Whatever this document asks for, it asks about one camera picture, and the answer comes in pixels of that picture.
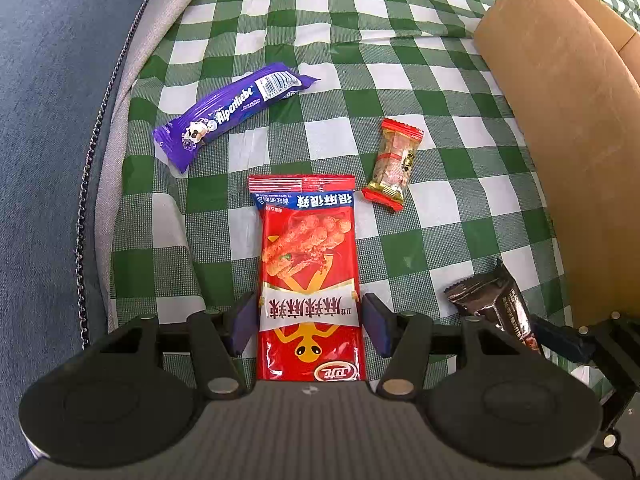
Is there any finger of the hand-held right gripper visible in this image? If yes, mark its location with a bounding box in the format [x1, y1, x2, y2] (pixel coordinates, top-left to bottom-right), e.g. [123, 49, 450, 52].
[531, 311, 640, 463]

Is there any red snack packet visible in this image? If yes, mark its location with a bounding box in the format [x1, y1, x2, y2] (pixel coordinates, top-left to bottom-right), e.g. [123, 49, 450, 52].
[248, 174, 369, 383]

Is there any small red candy packet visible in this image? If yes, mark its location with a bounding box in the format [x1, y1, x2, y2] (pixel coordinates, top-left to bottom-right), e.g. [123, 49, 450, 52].
[361, 117, 425, 213]

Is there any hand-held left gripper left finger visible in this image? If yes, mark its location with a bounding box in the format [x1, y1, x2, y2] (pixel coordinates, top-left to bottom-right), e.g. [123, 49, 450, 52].
[92, 291, 257, 402]

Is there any green checkered cloth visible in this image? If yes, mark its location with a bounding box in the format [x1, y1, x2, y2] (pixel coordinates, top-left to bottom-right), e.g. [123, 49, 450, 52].
[95, 0, 640, 397]

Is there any dark brown snack packet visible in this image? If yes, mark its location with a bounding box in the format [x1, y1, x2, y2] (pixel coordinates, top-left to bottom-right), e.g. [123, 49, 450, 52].
[445, 258, 547, 357]

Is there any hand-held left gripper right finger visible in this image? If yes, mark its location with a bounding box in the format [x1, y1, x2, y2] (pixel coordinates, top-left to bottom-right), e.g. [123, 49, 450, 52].
[362, 292, 545, 402]

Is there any purple candy bar packet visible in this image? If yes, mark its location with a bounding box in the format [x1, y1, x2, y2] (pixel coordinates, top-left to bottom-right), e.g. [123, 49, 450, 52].
[152, 62, 321, 175]

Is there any grey fabric with chain piping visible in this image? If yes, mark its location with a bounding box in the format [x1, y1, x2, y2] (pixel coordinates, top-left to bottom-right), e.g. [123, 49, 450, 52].
[74, 0, 213, 352]

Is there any cardboard box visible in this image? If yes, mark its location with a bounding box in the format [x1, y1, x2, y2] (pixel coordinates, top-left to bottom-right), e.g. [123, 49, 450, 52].
[472, 0, 640, 332]

